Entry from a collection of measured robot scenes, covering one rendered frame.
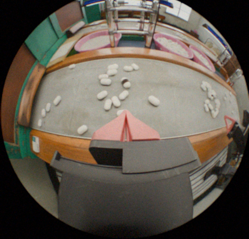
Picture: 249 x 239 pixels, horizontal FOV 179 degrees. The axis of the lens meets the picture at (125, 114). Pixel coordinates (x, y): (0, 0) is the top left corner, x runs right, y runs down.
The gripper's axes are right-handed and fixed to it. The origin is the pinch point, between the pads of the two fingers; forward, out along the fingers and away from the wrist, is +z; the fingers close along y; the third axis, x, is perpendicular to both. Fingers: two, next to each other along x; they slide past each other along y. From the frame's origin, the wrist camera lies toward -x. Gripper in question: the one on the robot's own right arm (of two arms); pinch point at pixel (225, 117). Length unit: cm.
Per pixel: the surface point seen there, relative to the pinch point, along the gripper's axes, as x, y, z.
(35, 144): 8, 76, -6
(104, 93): -1.6, 47.9, 10.2
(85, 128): 5, 53, 3
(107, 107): 1.1, 46.6, 7.2
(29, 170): 65, 164, -31
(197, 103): 0.7, 13.7, 10.5
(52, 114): 3, 69, 7
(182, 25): -317, -288, 446
